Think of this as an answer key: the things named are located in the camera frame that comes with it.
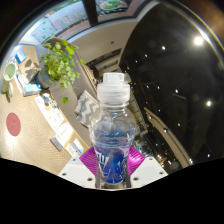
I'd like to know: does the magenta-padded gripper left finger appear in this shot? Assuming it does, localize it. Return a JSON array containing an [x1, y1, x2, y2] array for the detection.
[[57, 146, 101, 189]]

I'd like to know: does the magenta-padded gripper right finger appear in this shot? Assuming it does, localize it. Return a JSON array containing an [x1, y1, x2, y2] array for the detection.
[[124, 146, 169, 189]]

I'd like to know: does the clear bottle with blue label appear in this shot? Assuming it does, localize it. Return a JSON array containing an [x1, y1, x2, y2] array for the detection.
[[88, 72, 138, 190]]

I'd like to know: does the blue white booklet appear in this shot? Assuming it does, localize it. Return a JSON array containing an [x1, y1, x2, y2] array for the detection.
[[71, 138, 85, 156]]

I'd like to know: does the white printed leaflet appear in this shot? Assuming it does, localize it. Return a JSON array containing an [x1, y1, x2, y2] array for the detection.
[[64, 143, 79, 158]]

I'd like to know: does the grey curved sofa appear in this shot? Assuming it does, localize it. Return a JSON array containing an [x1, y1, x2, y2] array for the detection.
[[34, 36, 101, 148]]

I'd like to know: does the grey white chevron cushion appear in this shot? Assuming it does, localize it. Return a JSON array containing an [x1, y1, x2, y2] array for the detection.
[[73, 89, 100, 128]]

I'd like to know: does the open illustrated leaflet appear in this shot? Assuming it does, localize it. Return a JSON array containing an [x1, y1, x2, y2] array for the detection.
[[34, 94, 66, 132]]

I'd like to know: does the flat round red coaster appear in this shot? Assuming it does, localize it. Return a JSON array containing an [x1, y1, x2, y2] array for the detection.
[[5, 111, 22, 137]]

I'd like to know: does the teal tissue packet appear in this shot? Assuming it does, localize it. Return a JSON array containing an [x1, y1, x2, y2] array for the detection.
[[22, 83, 42, 98]]

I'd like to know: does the green potted plant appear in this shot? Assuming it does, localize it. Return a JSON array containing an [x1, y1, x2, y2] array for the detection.
[[36, 39, 85, 104]]

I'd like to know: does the pale green mug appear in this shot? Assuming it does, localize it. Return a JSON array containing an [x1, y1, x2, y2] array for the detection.
[[1, 62, 18, 99]]

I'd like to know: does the window with colourful decals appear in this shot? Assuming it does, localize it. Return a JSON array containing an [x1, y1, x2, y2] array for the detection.
[[29, 0, 148, 41]]

